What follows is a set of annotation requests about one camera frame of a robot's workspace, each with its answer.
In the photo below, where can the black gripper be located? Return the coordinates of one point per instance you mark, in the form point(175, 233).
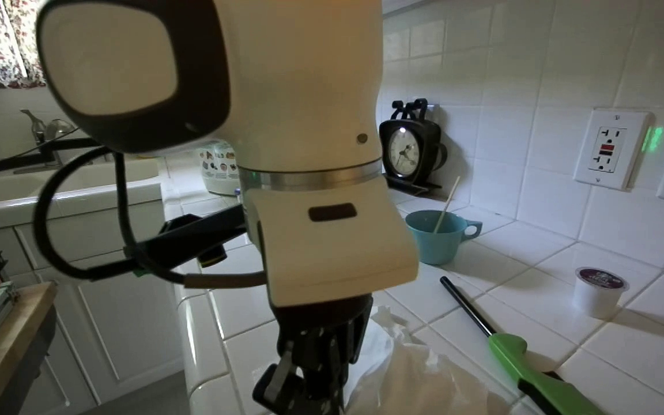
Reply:
point(324, 323)

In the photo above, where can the cream translucent cloth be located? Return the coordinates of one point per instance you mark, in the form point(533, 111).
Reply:
point(425, 376)

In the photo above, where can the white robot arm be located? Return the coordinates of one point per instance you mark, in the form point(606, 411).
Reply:
point(300, 92)

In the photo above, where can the white sink base cabinet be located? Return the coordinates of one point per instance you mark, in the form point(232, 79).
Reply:
point(133, 323)

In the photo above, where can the teal mug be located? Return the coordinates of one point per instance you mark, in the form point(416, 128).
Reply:
point(436, 242)

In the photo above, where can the green lighter with black rod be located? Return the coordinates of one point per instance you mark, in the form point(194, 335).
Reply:
point(530, 370)

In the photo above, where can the white stick in mug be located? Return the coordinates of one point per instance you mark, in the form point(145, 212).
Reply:
point(447, 207)

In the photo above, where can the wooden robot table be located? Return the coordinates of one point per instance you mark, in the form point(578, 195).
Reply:
point(10, 353)

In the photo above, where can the white sink counter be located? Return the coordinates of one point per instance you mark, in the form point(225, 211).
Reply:
point(57, 193)

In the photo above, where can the black stand pole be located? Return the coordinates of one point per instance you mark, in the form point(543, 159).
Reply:
point(10, 162)

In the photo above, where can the metal sink faucet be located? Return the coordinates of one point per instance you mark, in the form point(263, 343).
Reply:
point(40, 128)

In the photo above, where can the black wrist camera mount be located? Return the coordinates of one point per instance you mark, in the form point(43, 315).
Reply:
point(194, 238)

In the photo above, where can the white wall outlet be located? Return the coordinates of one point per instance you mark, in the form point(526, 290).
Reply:
point(609, 150)

